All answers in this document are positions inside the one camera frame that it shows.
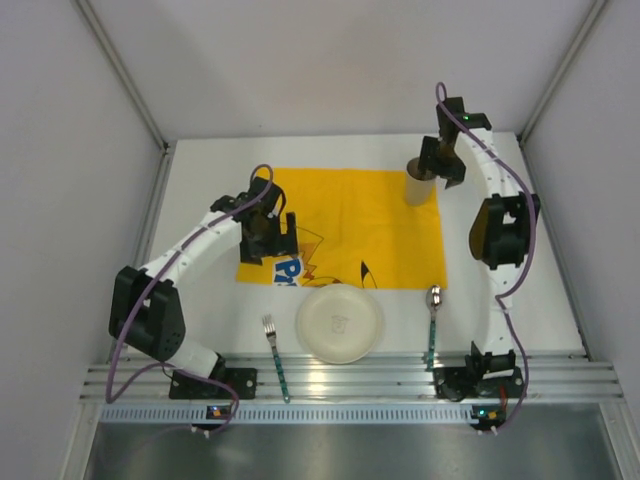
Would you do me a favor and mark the fork with green handle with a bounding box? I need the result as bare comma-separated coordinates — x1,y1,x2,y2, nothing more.
262,314,291,404

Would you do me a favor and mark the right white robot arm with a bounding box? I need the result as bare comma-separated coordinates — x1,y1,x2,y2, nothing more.
418,94,540,356

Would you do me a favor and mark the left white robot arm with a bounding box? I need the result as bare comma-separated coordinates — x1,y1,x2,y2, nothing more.
108,174,298,379

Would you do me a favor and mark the yellow cloth placemat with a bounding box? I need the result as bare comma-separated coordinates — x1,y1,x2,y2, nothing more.
236,167,448,290

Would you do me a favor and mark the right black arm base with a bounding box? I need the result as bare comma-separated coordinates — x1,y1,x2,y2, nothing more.
433,342,525,402

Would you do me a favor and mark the beige paper cup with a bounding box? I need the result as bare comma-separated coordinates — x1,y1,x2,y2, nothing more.
404,157,436,207

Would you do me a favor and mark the spoon with green handle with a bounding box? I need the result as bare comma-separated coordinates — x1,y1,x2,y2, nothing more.
426,285,442,371

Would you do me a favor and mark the perforated cable duct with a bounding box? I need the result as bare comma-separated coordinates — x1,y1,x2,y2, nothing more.
100,403,500,425

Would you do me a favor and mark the cream round plate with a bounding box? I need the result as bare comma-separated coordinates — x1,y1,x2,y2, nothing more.
296,284,385,365

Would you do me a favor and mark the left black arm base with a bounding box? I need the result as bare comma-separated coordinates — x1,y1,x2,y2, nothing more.
168,364,258,401

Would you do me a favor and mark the aluminium rail frame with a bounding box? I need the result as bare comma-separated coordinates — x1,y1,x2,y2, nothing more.
80,353,623,403

